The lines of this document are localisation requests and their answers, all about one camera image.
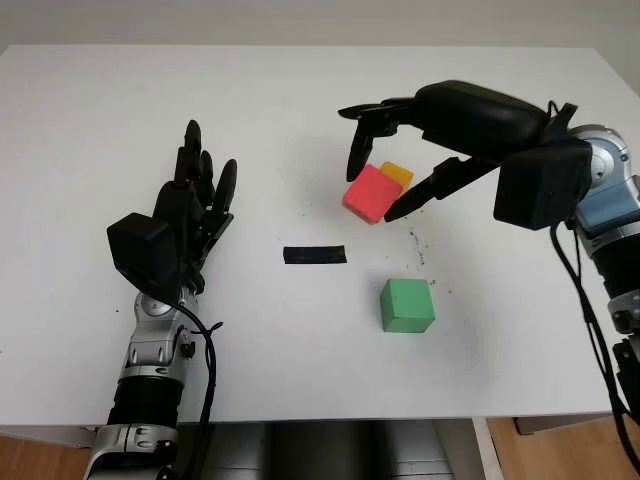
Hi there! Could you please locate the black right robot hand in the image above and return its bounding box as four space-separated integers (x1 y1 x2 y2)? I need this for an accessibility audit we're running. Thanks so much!
337 79 551 225

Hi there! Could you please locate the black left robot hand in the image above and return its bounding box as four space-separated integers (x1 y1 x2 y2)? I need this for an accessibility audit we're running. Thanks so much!
149 119 239 296

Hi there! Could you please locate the yellow wooden block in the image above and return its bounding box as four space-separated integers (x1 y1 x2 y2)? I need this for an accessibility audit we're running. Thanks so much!
379 160 415 194

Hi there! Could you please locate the red wooden block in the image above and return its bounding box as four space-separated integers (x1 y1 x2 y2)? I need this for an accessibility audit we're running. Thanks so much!
341 164 405 225

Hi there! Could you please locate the green wooden block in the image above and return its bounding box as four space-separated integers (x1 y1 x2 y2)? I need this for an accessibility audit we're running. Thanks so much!
379 278 436 335

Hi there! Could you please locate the black tape strip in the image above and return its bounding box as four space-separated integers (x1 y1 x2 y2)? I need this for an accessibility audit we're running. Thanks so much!
282 244 348 266

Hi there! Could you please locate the dark robot torso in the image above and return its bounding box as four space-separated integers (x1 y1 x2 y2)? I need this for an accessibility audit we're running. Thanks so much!
199 422 476 480

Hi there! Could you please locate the white table leg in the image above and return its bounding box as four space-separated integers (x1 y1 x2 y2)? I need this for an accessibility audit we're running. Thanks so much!
472 417 504 480

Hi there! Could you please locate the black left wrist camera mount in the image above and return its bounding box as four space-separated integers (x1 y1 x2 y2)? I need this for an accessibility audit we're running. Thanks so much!
106 212 181 304

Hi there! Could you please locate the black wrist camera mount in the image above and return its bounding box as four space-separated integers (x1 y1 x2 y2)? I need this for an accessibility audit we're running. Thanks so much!
493 137 594 231
106 212 181 304

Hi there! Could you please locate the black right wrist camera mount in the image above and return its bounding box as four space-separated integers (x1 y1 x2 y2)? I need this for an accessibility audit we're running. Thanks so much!
493 137 594 231

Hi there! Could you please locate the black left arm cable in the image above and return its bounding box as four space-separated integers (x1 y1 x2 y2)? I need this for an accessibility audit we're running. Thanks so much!
164 299 225 480

